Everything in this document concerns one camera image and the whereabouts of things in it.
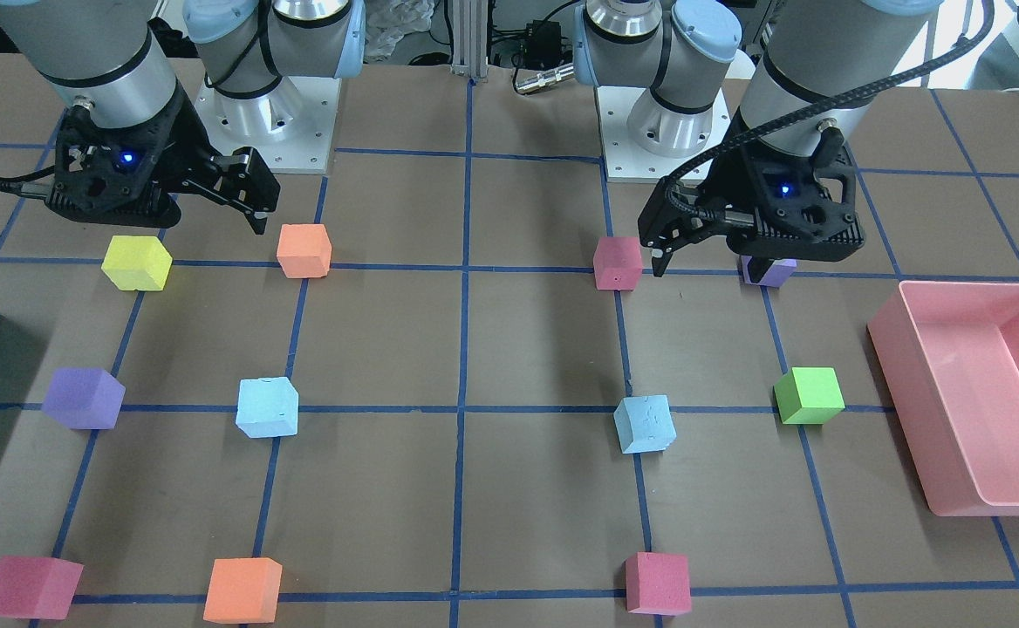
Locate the light blue block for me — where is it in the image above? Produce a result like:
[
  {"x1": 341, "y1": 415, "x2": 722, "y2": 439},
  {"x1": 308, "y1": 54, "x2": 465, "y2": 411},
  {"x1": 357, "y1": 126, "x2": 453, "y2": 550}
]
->
[
  {"x1": 613, "y1": 394, "x2": 677, "y2": 454},
  {"x1": 235, "y1": 377, "x2": 299, "y2": 439}
]

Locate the orange foam block near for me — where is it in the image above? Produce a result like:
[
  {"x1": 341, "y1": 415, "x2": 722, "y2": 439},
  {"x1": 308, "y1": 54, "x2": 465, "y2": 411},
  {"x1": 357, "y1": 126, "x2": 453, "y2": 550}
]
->
[{"x1": 203, "y1": 557, "x2": 283, "y2": 625}]

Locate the black braided cable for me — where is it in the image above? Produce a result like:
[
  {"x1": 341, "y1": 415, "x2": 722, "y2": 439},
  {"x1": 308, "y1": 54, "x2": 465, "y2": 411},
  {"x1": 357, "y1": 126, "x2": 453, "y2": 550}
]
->
[{"x1": 662, "y1": 0, "x2": 996, "y2": 219}]

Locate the yellow foam block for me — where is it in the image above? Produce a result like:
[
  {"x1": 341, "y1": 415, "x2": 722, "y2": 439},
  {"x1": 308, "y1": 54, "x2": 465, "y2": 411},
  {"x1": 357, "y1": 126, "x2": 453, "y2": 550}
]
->
[{"x1": 101, "y1": 236, "x2": 172, "y2": 291}]

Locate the red foam block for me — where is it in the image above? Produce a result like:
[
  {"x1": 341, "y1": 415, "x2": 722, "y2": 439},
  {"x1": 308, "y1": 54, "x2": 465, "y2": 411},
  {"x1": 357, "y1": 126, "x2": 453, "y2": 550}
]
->
[
  {"x1": 592, "y1": 237, "x2": 644, "y2": 291},
  {"x1": 0, "y1": 556, "x2": 84, "y2": 620},
  {"x1": 624, "y1": 551, "x2": 693, "y2": 617}
]

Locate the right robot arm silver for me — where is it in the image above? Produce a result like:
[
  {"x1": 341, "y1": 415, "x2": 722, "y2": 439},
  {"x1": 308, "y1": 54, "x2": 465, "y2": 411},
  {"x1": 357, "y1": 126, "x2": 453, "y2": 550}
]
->
[{"x1": 0, "y1": 1, "x2": 366, "y2": 236}]

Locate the red foam block far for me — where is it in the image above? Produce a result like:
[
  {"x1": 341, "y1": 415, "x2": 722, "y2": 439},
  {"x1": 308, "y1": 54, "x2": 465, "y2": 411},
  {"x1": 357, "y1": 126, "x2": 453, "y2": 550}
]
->
[{"x1": 592, "y1": 237, "x2": 644, "y2": 291}]

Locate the green foam block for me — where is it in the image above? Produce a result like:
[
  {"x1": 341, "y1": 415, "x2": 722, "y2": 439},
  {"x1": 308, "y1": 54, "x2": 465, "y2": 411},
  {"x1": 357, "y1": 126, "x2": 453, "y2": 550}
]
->
[{"x1": 773, "y1": 366, "x2": 845, "y2": 425}]

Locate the purple foam block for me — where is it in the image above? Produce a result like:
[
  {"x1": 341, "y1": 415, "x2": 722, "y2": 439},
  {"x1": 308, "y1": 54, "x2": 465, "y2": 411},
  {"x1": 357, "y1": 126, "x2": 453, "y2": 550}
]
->
[
  {"x1": 740, "y1": 256, "x2": 797, "y2": 289},
  {"x1": 40, "y1": 367, "x2": 126, "y2": 429}
]

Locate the orange foam block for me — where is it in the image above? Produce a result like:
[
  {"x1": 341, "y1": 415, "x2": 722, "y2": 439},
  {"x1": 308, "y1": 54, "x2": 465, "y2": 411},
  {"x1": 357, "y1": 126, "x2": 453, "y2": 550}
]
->
[
  {"x1": 203, "y1": 557, "x2": 283, "y2": 625},
  {"x1": 276, "y1": 223, "x2": 332, "y2": 279}
]

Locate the pink plastic bin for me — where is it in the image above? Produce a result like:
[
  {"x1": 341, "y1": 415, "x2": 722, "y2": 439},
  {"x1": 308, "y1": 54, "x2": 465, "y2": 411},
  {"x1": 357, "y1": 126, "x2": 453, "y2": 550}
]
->
[{"x1": 868, "y1": 281, "x2": 1019, "y2": 516}]

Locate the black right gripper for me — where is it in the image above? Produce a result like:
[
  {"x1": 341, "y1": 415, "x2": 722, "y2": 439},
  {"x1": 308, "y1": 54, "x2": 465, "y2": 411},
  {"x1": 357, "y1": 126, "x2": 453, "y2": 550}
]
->
[{"x1": 0, "y1": 85, "x2": 281, "y2": 236}]

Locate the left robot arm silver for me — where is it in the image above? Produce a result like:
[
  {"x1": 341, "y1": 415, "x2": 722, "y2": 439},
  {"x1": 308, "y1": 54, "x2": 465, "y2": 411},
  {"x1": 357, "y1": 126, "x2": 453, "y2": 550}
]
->
[{"x1": 573, "y1": 1, "x2": 940, "y2": 276}]

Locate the orange foam block far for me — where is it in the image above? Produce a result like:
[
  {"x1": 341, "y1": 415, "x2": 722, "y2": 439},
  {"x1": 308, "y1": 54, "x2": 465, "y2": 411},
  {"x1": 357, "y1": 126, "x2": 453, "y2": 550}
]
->
[{"x1": 276, "y1": 223, "x2": 332, "y2": 279}]

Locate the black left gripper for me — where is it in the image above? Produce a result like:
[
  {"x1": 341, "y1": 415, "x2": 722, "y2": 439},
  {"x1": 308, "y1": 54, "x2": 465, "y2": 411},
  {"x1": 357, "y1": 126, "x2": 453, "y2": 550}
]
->
[{"x1": 638, "y1": 119, "x2": 865, "y2": 277}]

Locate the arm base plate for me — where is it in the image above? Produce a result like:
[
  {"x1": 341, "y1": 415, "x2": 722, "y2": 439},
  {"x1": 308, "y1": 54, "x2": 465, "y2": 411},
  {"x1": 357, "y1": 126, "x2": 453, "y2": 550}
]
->
[
  {"x1": 195, "y1": 77, "x2": 343, "y2": 175},
  {"x1": 596, "y1": 86, "x2": 729, "y2": 184}
]

